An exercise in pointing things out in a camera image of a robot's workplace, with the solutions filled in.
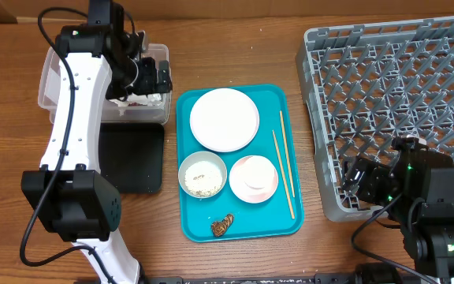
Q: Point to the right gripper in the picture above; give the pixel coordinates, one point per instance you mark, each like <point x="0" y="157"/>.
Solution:
<point x="372" y="174"/>

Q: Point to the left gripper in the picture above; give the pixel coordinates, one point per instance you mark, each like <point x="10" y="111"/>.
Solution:
<point x="150" y="84"/>

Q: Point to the white napkin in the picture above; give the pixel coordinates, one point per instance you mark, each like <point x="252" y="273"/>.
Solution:
<point x="152" y="100"/>

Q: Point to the red foil snack wrapper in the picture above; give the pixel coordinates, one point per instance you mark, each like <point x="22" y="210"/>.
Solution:
<point x="134" y="104"/>

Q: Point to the grey bowl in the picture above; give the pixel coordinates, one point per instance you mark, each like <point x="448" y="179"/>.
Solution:
<point x="201" y="156"/>

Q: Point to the pile of rice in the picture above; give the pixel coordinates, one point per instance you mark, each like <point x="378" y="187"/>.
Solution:
<point x="203" y="179"/>

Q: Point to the small pink plate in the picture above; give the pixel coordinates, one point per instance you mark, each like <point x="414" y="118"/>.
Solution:
<point x="245" y="193"/>

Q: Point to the white cup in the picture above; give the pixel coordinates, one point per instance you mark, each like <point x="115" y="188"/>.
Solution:
<point x="258" y="172"/>

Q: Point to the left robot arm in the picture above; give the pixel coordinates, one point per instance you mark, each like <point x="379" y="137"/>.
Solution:
<point x="97" y="61"/>

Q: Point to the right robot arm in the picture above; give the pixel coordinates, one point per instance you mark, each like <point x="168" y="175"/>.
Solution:
<point x="417" y="193"/>

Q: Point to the grey dishwasher rack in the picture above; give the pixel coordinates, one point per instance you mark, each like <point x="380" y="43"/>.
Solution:
<point x="365" y="84"/>

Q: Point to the clear plastic bin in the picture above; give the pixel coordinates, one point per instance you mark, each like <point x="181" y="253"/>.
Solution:
<point x="48" y="99"/>

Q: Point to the black plastic tray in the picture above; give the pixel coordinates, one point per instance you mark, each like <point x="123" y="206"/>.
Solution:
<point x="106" y="159"/>

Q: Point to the large white plate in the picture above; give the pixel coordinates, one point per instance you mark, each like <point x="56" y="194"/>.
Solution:
<point x="224" y="120"/>

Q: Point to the left wooden chopstick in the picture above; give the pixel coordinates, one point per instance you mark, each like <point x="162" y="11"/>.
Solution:
<point x="290" y="207"/>

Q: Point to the wooden chopstick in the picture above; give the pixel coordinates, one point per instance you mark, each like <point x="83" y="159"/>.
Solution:
<point x="290" y="207"/>
<point x="286" y="153"/>

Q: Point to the right wooden chopstick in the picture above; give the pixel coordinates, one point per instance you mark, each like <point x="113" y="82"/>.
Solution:
<point x="286" y="153"/>

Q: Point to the teal serving tray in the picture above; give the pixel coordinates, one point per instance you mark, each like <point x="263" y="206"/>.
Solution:
<point x="269" y="218"/>

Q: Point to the brown food scrap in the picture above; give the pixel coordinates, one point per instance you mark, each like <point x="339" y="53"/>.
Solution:
<point x="219" y="228"/>

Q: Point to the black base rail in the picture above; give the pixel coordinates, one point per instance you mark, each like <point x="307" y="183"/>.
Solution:
<point x="319" y="278"/>

